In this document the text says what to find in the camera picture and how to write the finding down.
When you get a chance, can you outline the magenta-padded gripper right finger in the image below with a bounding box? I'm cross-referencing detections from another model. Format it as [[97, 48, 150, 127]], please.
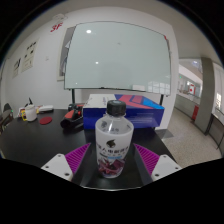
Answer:
[[130, 142, 183, 187]]

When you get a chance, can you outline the blue cardboard box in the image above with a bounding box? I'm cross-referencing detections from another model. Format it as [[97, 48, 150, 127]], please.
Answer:
[[82, 93, 166, 130]]

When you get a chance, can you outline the white mug, yellow handle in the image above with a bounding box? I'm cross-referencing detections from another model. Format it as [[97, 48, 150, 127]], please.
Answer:
[[20, 104, 38, 123]]

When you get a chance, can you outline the clear bottle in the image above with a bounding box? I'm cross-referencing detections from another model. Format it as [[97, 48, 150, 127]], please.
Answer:
[[94, 99, 135, 179]]

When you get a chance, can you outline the red and black power tool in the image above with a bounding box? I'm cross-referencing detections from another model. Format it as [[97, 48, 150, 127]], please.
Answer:
[[59, 103, 85, 132]]

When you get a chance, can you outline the brown wooden chair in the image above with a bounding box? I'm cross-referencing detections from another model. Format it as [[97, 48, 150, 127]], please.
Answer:
[[0, 111, 15, 134]]

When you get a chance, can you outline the large whiteboard on stand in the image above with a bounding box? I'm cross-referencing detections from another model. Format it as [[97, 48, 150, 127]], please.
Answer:
[[64, 20, 172, 106]]

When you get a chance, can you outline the grey notice board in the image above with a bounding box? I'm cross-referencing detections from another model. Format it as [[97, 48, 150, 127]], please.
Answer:
[[57, 25, 76, 82]]

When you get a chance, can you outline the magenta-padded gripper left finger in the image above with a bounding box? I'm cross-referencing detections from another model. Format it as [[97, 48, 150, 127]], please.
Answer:
[[40, 142, 96, 188]]

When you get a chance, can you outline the flat round red coaster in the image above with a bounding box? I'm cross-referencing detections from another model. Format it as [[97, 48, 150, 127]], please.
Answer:
[[38, 115, 53, 126]]

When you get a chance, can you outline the large white wall poster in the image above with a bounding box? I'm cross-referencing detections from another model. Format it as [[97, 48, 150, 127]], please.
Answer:
[[21, 39, 39, 73]]

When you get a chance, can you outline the small flat white box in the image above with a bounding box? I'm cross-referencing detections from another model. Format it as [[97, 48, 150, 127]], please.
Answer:
[[37, 104, 55, 114]]

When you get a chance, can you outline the small white wall poster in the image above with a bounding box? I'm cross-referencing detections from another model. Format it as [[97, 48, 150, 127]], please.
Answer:
[[12, 57, 22, 79]]

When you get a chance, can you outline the dark chair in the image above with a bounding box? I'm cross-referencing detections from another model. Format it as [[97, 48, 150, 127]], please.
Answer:
[[2, 102, 14, 116]]

